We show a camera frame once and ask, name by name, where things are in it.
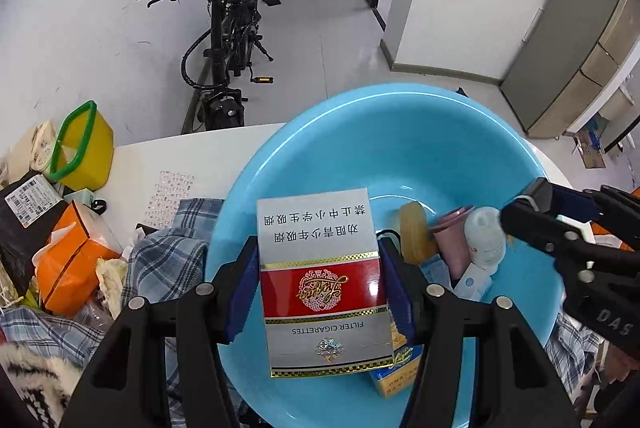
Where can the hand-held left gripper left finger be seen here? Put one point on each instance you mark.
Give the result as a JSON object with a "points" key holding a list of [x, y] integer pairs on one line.
{"points": [[240, 303]]}

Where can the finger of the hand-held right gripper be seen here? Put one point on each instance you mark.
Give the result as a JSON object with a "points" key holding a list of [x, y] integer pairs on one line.
{"points": [[587, 205], [540, 230]]}

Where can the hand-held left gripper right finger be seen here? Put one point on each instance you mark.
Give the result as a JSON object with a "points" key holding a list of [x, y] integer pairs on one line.
{"points": [[398, 300]]}

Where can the light blue tissue packet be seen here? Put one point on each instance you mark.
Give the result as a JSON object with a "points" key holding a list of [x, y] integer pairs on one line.
{"points": [[435, 272]]}

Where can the red and white cigarette pack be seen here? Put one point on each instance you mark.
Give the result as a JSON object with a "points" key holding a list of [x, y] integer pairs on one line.
{"points": [[320, 258]]}

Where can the blue plastic basin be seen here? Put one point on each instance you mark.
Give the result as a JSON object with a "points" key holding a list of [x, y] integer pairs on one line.
{"points": [[375, 143]]}

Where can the pink container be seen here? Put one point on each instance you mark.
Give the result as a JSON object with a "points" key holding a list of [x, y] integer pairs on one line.
{"points": [[455, 243]]}

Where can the yellow container with green rim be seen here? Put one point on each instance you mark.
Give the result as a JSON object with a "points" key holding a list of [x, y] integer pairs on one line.
{"points": [[90, 148]]}

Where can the white plastic bottle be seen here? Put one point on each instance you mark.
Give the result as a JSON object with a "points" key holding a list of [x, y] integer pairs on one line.
{"points": [[484, 238]]}

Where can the brown cardboard box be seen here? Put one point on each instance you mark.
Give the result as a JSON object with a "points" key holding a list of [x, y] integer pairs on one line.
{"points": [[590, 148]]}

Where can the yellow printed box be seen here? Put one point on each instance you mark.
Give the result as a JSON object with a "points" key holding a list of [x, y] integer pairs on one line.
{"points": [[395, 375]]}

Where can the white small box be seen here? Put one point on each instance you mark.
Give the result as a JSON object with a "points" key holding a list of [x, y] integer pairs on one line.
{"points": [[472, 284]]}

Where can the blue plaid shirt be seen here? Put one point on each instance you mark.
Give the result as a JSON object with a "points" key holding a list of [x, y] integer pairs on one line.
{"points": [[165, 253]]}

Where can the patterned sticker sheet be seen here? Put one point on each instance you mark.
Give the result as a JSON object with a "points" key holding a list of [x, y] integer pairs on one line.
{"points": [[170, 198]]}

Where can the beige refrigerator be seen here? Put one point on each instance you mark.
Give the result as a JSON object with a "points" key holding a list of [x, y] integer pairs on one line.
{"points": [[565, 48]]}

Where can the orange tissue box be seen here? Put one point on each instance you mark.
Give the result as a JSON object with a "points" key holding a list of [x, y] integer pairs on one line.
{"points": [[70, 263]]}

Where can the black and white fur cloth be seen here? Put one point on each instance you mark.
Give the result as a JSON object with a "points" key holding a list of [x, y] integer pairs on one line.
{"points": [[35, 383]]}

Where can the black plastic bag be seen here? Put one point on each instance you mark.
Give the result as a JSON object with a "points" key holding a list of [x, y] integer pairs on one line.
{"points": [[20, 238]]}

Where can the black bicycle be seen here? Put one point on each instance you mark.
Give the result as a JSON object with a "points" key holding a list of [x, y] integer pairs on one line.
{"points": [[227, 43]]}

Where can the cream paper bag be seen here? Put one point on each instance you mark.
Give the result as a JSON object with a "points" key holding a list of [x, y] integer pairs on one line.
{"points": [[32, 146]]}

